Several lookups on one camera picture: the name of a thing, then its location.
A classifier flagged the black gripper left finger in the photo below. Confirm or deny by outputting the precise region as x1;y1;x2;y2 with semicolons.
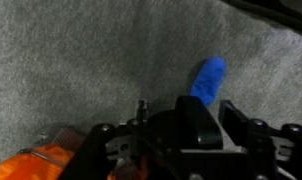
136;98;149;126

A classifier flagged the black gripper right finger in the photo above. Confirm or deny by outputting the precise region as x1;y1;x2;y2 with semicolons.
218;99;259;148

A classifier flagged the small blue oval object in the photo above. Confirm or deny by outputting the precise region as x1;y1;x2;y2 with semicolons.
189;56;226;106

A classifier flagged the grey table cloth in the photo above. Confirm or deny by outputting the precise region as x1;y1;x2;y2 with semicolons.
0;0;302;168

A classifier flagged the black robot mounting stand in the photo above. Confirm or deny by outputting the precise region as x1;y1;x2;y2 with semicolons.
220;0;302;41

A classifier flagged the orange cloth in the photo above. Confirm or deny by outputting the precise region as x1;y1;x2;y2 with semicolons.
0;143;75;180

